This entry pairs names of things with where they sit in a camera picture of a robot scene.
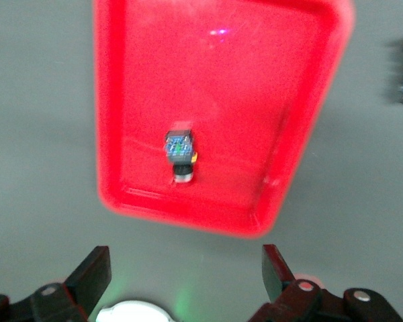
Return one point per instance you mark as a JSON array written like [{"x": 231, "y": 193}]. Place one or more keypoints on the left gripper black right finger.
[{"x": 277, "y": 278}]

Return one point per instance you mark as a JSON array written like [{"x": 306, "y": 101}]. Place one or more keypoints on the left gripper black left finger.
[{"x": 87, "y": 281}]

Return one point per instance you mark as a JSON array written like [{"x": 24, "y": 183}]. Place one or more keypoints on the red pushbutton with green dot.
[{"x": 178, "y": 147}]

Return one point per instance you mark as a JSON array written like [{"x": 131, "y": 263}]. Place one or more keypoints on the red plastic tray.
[{"x": 221, "y": 84}]

